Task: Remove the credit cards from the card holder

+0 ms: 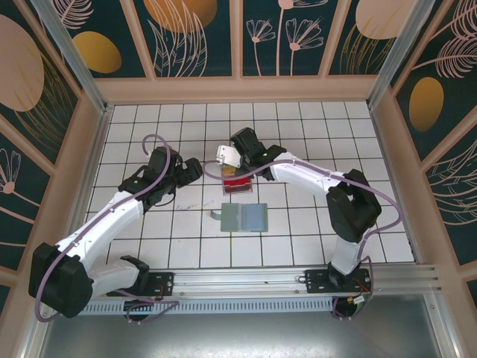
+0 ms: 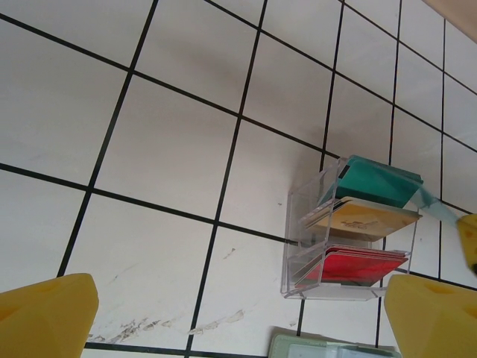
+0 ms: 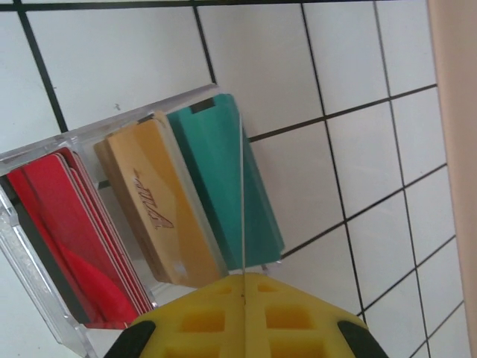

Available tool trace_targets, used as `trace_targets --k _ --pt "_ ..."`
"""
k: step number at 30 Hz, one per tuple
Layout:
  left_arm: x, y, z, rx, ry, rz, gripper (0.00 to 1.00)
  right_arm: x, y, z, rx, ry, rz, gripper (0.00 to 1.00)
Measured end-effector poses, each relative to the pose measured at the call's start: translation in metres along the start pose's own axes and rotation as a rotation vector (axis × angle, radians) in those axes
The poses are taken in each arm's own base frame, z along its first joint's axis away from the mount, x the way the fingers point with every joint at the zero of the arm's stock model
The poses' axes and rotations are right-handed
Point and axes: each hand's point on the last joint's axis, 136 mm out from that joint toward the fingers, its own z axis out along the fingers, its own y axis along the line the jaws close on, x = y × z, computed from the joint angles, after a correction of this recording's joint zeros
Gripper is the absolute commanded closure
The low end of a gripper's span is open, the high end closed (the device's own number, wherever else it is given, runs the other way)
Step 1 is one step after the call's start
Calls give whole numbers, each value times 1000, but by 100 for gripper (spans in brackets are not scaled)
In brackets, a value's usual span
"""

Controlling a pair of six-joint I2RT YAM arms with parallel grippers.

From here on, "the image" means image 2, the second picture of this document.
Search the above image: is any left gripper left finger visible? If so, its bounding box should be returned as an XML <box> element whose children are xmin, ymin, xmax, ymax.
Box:
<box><xmin>0</xmin><ymin>273</ymin><xmax>100</xmax><ymax>358</ymax></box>

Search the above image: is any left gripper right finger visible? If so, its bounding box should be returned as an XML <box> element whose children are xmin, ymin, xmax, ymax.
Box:
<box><xmin>383</xmin><ymin>274</ymin><xmax>477</xmax><ymax>358</ymax></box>

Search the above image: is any single teal card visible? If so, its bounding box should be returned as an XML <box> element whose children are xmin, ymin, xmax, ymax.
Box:
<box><xmin>409</xmin><ymin>184</ymin><xmax>465</xmax><ymax>229</ymax></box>

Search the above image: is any green card holder wallet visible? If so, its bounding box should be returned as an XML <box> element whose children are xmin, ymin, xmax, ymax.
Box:
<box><xmin>268</xmin><ymin>326</ymin><xmax>405</xmax><ymax>358</ymax></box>

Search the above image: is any red card stack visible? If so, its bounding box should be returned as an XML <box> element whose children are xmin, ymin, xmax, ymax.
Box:
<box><xmin>294</xmin><ymin>244</ymin><xmax>411</xmax><ymax>290</ymax></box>

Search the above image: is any gold card stack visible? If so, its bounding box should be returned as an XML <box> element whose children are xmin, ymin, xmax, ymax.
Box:
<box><xmin>305</xmin><ymin>196</ymin><xmax>422</xmax><ymax>242</ymax></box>

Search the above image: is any teal card stack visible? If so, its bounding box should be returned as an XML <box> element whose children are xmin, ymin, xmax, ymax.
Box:
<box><xmin>316</xmin><ymin>154</ymin><xmax>425</xmax><ymax>210</ymax></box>

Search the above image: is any clear acrylic card stand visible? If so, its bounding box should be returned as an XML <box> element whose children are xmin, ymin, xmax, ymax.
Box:
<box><xmin>279</xmin><ymin>154</ymin><xmax>426</xmax><ymax>301</ymax></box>

